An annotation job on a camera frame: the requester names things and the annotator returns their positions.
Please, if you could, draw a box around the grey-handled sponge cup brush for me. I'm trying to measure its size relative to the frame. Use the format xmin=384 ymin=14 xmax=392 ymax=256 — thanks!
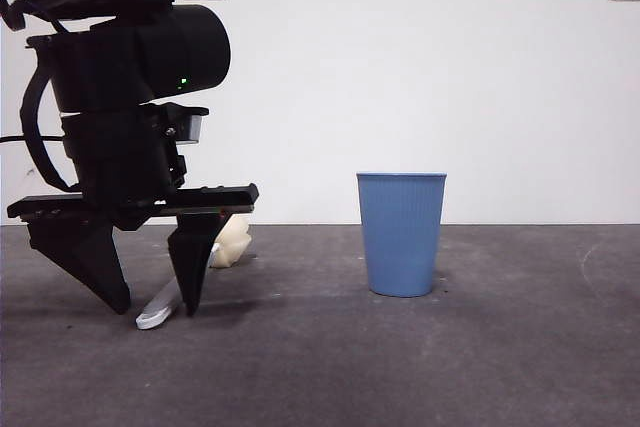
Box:
xmin=134 ymin=214 xmax=252 ymax=332

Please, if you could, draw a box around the blue ribbed plastic cup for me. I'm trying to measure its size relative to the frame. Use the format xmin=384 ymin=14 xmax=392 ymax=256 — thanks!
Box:
xmin=355 ymin=171 xmax=448 ymax=298

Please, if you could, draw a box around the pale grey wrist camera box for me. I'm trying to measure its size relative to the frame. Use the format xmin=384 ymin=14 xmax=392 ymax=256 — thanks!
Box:
xmin=177 ymin=114 xmax=205 ymax=147

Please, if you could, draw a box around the thin black cable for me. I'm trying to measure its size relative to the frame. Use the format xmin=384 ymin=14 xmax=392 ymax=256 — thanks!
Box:
xmin=0 ymin=134 xmax=66 ymax=143

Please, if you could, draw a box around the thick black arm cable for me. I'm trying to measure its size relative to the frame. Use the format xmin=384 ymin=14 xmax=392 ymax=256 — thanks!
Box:
xmin=19 ymin=64 xmax=84 ymax=193

